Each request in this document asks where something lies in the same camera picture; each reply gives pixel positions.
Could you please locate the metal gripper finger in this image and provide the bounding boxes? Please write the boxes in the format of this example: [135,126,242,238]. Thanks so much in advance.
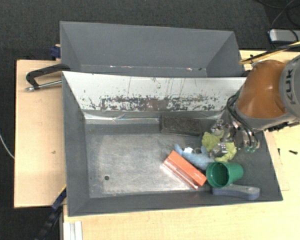
[210,122,231,138]
[208,143,231,160]

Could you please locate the yellow-green cloth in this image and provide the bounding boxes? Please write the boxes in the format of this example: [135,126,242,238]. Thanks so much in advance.
[201,131,238,163]

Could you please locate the pale wood flat board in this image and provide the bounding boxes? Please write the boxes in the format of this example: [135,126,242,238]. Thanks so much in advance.
[13,59,67,209]

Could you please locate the green cup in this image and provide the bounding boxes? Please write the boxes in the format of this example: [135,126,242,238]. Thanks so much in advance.
[205,161,245,189]

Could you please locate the grey metal bin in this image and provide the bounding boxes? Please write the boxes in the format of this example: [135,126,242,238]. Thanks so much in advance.
[59,20,284,217]

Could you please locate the grey-blue flat handle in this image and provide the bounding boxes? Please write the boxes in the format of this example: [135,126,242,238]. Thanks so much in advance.
[210,184,261,201]

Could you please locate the orange box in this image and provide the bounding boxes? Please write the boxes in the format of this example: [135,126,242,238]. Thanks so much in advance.
[162,150,208,191]

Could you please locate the dark green flat block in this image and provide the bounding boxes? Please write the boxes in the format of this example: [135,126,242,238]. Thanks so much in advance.
[159,114,204,137]

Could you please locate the light blue toy animal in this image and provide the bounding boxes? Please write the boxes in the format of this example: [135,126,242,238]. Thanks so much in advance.
[174,143,216,171]

